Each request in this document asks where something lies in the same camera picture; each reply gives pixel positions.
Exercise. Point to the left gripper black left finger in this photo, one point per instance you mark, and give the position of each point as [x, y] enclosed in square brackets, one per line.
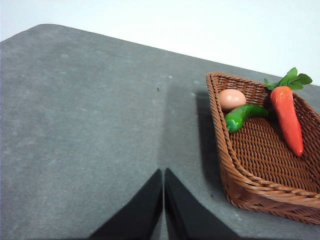
[140, 217]

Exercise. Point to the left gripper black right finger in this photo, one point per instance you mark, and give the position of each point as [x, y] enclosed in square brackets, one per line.
[190, 217]

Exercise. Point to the brown wicker basket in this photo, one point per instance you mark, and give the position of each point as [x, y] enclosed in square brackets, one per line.
[262, 155]

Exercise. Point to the green chili pepper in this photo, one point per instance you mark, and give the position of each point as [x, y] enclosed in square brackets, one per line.
[237, 118]

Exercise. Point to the pale brown egg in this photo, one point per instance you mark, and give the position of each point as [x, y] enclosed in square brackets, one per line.
[231, 98]

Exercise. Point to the orange carrot with green leaves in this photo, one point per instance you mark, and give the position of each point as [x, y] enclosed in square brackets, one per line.
[285, 112]

